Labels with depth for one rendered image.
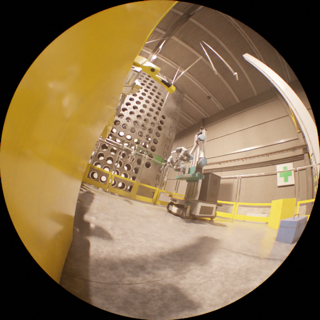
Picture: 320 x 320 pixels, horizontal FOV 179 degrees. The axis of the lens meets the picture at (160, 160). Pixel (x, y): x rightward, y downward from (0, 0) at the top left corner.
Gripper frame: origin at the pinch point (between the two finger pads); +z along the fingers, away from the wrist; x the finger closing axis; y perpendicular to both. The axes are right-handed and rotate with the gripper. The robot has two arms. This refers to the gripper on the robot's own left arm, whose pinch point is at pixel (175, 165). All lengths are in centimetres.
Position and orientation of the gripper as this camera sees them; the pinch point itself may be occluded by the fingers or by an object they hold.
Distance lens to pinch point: 150.5
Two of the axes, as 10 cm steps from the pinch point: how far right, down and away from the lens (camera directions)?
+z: -6.4, 7.4, -2.3
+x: 2.1, -1.2, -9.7
